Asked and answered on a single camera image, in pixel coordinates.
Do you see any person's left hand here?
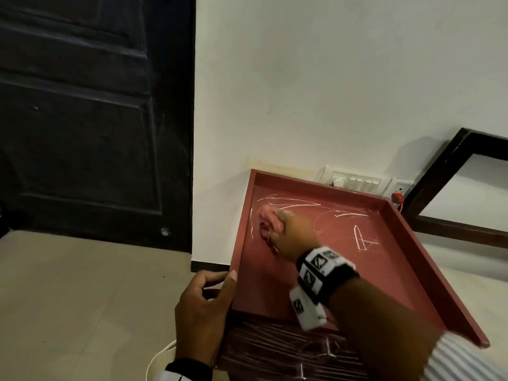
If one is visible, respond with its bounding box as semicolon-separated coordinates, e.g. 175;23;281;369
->
175;270;239;367

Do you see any person's right hand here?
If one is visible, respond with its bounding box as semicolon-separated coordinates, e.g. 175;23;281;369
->
259;212;322;263

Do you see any pink cloth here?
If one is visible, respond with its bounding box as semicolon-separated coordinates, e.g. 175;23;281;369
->
258;205;285;243

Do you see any reddish brown tray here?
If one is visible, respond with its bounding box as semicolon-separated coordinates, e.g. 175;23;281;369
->
228;168;491;348

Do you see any person's right forearm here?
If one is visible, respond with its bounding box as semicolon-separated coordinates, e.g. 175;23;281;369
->
326;271;443;381

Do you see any black white wrist tracker band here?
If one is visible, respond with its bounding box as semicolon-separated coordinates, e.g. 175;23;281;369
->
289;247;360;330
158;358;214;381

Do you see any dark wooden panel door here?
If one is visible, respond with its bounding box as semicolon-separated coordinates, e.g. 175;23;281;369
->
0;0;197;253

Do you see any striped shirt sleeve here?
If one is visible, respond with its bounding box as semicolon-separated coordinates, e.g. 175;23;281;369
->
420;331;508;381

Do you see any white wall switch panel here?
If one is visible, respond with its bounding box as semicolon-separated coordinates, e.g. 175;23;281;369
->
317;165;413;197

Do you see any white cable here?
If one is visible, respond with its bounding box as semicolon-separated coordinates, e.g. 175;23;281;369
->
145;339;178;381

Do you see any dark wooden frame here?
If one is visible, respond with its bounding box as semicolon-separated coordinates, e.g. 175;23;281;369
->
402;128;508;250

